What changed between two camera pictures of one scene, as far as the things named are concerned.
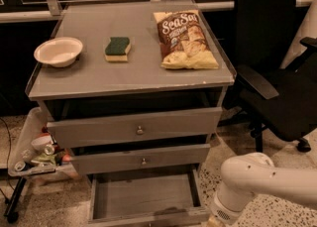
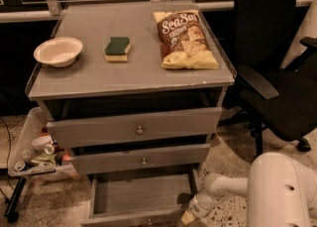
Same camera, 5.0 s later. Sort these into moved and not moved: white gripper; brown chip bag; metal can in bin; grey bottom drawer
Moved: white gripper
Not moved: grey bottom drawer; metal can in bin; brown chip bag
